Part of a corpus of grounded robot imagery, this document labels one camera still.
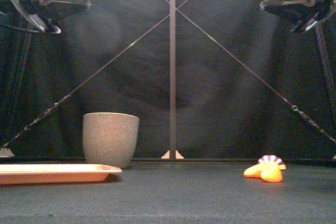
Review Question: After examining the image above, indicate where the purple white toy onion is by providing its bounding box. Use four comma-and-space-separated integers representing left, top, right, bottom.
256, 154, 287, 170

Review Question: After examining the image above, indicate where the pink rectangular plate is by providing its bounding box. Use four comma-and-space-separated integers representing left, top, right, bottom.
0, 163, 124, 186

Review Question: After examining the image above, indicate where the black cloth backdrop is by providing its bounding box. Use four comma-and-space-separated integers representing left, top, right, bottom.
0, 0, 336, 162

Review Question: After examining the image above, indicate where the grey speckled cup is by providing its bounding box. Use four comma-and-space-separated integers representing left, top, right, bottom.
82, 112, 140, 169

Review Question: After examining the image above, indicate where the orange toy vegetable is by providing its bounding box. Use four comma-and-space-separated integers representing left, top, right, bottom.
243, 162, 286, 184

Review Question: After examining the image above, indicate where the dark side frame post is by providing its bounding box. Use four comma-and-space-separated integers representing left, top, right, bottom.
314, 23, 336, 160

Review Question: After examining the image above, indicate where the diagonal brace cable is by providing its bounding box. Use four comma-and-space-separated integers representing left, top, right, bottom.
0, 0, 223, 149
132, 0, 336, 143

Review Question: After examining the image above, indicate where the vertical metal frame post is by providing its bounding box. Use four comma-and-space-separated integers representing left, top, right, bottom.
168, 0, 178, 160

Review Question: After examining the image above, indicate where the grey corner foot bracket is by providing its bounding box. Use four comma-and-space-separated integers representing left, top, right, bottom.
0, 146, 16, 159

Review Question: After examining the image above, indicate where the post foot bracket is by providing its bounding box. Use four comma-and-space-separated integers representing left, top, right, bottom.
160, 149, 186, 160

